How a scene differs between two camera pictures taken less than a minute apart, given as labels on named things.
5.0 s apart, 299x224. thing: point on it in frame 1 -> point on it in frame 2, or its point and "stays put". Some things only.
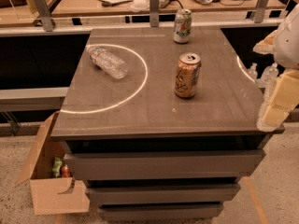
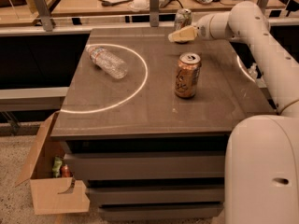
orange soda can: [187, 75] stays put
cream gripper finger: [286, 93] -> [208, 27]
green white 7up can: [182, 26] stays put
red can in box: [65, 171] stays put
